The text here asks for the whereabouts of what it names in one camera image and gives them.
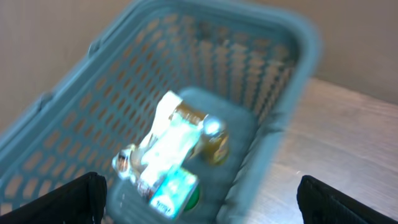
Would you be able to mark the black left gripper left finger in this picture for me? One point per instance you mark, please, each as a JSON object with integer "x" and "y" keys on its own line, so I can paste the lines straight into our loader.
{"x": 81, "y": 201}

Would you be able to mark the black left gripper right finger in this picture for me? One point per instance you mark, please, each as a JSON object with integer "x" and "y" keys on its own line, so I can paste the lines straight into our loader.
{"x": 320, "y": 203}

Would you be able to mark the yellow oil bottle silver cap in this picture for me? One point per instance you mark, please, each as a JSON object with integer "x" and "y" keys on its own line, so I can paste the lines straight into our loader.
{"x": 213, "y": 143}

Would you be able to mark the green lid jar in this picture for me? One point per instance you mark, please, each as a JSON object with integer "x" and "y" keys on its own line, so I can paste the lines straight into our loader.
{"x": 193, "y": 200}

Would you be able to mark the teal white box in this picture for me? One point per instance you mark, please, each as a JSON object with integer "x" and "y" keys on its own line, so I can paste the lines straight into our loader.
{"x": 170, "y": 198}

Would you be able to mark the white wrapped packet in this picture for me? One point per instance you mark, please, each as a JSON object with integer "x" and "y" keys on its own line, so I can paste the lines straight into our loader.
{"x": 172, "y": 139}

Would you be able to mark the grey plastic mesh basket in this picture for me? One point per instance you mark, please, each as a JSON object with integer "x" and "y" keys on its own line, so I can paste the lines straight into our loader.
{"x": 244, "y": 63}

